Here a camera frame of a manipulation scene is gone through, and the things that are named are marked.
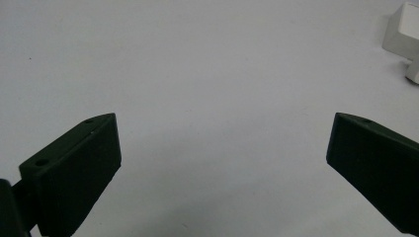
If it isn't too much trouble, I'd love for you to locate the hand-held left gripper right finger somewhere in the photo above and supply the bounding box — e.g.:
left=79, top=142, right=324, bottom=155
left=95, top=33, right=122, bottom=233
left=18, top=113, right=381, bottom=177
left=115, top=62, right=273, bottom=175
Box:
left=325, top=112, right=419, bottom=237

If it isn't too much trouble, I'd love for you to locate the white plastic block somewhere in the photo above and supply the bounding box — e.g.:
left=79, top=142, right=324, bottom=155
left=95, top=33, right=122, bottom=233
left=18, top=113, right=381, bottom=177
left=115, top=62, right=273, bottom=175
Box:
left=381, top=1, right=419, bottom=85

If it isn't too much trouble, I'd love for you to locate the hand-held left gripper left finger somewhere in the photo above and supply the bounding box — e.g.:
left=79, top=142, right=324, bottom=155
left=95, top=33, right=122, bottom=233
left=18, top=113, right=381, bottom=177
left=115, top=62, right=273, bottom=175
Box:
left=18, top=113, right=123, bottom=237

